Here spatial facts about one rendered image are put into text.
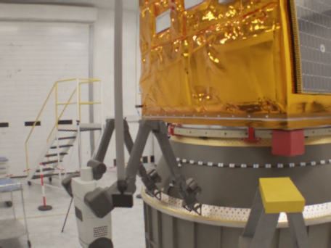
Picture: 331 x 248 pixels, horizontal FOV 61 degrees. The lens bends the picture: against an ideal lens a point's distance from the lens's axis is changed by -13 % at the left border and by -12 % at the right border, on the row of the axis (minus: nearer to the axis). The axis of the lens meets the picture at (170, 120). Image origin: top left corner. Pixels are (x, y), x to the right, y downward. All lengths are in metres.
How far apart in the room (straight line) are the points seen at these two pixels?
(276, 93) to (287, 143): 0.28
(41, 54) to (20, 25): 1.13
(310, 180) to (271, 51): 0.88
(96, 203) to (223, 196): 0.85
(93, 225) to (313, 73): 1.51
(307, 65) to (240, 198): 0.91
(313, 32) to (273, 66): 0.37
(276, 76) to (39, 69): 8.35
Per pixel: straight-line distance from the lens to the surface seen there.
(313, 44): 1.89
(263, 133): 2.07
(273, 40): 1.76
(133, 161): 1.67
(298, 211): 1.20
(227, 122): 2.09
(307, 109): 1.85
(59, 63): 9.62
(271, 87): 1.73
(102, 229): 1.84
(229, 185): 2.06
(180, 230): 2.24
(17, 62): 9.51
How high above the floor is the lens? 1.86
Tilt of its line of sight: 2 degrees down
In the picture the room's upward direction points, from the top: 1 degrees counter-clockwise
